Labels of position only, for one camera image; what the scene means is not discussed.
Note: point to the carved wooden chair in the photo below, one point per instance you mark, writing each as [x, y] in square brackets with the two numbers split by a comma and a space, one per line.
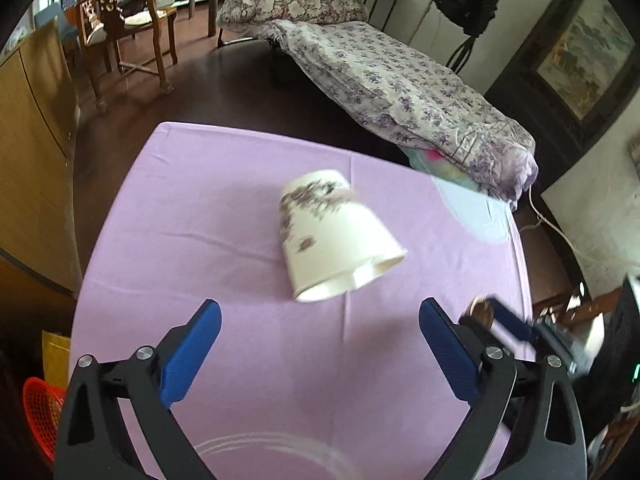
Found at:
[107, 15]

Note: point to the yellow bag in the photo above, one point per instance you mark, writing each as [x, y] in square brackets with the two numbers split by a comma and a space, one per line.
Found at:
[54, 360]

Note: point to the small brown round object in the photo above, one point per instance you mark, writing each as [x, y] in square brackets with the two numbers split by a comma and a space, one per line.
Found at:
[481, 307]

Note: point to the blue chair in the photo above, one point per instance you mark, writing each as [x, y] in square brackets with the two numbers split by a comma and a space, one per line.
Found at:
[55, 25]

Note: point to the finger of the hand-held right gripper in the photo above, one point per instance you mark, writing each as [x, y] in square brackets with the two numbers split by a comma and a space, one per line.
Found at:
[510, 322]
[477, 329]

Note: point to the floral paper cup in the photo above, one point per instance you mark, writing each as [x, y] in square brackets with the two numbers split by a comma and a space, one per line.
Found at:
[330, 240]

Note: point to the wooden cabinet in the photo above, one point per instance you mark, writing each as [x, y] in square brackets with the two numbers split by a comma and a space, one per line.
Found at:
[35, 135]

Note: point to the purple tablecloth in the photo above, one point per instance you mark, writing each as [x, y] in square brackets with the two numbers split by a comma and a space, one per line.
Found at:
[200, 240]

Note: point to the pastel striped cloth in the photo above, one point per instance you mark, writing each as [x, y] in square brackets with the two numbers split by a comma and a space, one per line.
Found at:
[435, 160]

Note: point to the folded floral quilt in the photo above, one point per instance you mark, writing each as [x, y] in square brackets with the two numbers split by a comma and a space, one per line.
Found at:
[280, 5]

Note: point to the floral bed sheet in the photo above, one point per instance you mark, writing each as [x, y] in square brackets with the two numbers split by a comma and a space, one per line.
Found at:
[400, 85]

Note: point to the red plastic basket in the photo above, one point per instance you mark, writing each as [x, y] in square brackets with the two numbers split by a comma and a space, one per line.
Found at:
[42, 410]

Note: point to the cushioned wooden chair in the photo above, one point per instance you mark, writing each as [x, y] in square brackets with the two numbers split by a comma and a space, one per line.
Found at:
[555, 307]

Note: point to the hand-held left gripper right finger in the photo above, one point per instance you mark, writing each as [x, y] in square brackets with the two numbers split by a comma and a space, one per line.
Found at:
[447, 355]

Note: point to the framed landscape painting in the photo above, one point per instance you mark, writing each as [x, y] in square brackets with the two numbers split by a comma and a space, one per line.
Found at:
[585, 60]

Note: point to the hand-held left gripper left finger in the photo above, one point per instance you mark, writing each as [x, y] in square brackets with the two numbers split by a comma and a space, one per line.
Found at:
[192, 355]

